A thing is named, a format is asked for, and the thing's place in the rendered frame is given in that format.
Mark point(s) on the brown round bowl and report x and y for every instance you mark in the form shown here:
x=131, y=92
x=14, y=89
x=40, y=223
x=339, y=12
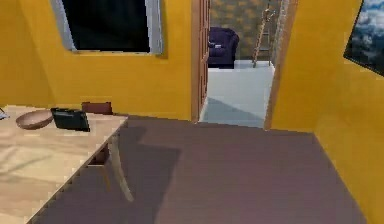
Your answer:
x=33, y=120

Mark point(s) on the brown wooden ladder shelf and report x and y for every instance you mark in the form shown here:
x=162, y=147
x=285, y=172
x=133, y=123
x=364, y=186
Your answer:
x=262, y=36

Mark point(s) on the dark window with grey frame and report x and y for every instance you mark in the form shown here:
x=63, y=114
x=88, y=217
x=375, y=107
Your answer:
x=106, y=23

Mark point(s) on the brown wooden room door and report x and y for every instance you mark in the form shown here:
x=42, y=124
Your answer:
x=202, y=56

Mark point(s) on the framed cloudy sky picture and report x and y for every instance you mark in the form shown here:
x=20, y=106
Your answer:
x=368, y=36

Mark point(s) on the dark purple armchair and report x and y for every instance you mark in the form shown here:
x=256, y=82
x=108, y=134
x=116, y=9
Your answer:
x=222, y=46

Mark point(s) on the small grey object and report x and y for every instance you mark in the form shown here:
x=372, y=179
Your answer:
x=2, y=115

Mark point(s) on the pale wooden table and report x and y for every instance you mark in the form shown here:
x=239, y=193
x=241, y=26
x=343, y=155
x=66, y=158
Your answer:
x=40, y=160

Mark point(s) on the black flat box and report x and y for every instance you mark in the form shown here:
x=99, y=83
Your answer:
x=70, y=120

